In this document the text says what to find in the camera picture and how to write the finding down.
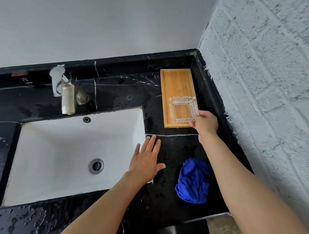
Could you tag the person's left thumb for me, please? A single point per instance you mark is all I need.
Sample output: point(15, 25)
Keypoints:
point(161, 166)

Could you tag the person's left little finger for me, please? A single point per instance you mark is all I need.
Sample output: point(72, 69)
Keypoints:
point(137, 150)

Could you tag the person's right hand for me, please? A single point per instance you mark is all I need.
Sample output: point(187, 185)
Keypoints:
point(207, 125)

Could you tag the person's left middle finger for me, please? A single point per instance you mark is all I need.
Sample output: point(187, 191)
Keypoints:
point(151, 144)

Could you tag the person's right thumb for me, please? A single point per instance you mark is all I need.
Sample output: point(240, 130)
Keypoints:
point(201, 113)

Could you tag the bamboo wooden tray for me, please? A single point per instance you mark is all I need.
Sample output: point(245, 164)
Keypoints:
point(177, 88)

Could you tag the white sink basin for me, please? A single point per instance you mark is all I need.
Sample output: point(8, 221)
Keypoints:
point(60, 154)

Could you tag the clear glass ashtray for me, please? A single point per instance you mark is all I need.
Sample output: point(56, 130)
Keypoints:
point(183, 109)

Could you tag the brushed metal faucet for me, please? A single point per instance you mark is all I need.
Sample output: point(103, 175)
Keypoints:
point(67, 98)

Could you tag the person's left forearm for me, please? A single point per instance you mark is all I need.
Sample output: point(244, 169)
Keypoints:
point(103, 207)

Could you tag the person's left hand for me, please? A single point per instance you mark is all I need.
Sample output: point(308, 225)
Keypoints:
point(144, 166)

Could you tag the round metal drain knob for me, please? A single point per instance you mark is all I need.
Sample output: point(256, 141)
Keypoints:
point(82, 97)

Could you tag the person's right forearm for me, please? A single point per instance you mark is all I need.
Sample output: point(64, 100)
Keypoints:
point(241, 188)

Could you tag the blue crumpled cloth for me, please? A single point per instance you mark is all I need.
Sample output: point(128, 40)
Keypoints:
point(193, 180)

